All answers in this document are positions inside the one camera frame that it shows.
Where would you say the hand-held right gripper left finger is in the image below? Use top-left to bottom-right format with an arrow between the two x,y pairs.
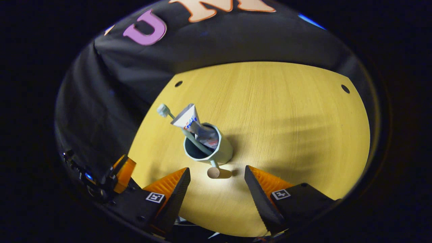
111,167 -> 191,237

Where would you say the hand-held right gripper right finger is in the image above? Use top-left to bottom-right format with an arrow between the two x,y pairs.
244,165 -> 338,236

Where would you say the pale green cup wooden handle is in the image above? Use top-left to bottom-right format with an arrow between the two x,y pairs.
183,122 -> 234,179

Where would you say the pale green toothbrush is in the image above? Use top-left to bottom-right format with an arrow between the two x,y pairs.
157,103 -> 213,156

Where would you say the white toothpaste tube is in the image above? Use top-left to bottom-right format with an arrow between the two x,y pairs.
170,103 -> 220,151

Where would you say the black backdrop cloth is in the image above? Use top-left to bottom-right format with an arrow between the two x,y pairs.
54,0 -> 372,189

